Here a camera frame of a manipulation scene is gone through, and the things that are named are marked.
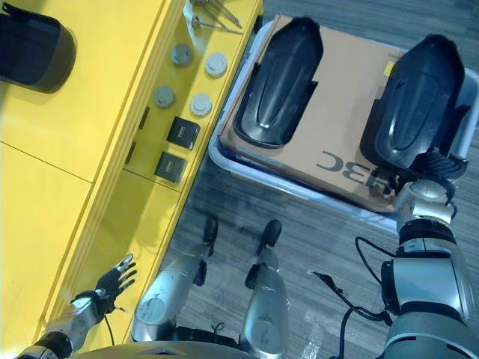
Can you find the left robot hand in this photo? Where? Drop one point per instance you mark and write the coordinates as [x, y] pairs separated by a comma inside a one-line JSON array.
[[112, 280]]

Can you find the dark robot foot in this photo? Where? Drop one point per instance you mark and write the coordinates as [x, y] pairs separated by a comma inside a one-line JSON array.
[[210, 228], [271, 232]]

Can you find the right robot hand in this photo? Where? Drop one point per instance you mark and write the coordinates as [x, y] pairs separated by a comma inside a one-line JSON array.
[[443, 166]]

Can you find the long metal bolt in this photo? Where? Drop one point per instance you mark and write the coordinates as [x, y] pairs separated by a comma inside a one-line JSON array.
[[221, 13], [226, 7], [217, 26]]

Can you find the dark robot torso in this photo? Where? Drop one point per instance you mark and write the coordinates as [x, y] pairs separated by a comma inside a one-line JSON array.
[[157, 349]]

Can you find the brown cardboard box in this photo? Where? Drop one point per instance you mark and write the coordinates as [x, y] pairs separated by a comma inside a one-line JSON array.
[[337, 123]]

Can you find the left dark robot foot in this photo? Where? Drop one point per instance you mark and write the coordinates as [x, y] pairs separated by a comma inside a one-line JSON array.
[[210, 228]]

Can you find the right silver robot leg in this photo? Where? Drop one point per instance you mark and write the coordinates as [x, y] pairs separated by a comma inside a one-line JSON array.
[[265, 306]]

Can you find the black sole-shaped part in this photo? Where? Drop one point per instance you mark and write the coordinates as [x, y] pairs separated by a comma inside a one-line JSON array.
[[33, 56], [419, 97], [278, 82]]

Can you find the right dark robot foot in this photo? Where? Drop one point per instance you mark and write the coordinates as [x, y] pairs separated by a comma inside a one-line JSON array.
[[271, 232]]

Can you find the left silver robot leg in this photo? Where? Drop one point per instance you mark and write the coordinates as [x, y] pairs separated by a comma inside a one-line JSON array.
[[168, 288]]

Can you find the grey plastic box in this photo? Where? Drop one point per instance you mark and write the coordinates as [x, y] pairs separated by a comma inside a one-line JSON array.
[[269, 175]]

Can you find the silver robot leg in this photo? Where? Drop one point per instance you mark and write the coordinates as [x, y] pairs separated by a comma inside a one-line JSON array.
[[168, 288], [265, 306]]

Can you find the small black square box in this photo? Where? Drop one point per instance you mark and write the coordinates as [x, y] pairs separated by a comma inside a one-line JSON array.
[[183, 133], [171, 167]]

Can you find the grey round cap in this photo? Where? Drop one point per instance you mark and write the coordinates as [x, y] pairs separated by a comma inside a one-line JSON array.
[[216, 64], [181, 55], [201, 104], [164, 96]]

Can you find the yellow metal shelf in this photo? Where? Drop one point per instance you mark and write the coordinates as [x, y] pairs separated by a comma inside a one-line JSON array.
[[67, 157]]

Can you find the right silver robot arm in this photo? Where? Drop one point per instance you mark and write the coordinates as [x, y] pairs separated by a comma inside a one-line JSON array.
[[430, 269]]

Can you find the black shelf tag holder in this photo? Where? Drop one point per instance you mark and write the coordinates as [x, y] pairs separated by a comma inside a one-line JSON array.
[[130, 152], [144, 117]]

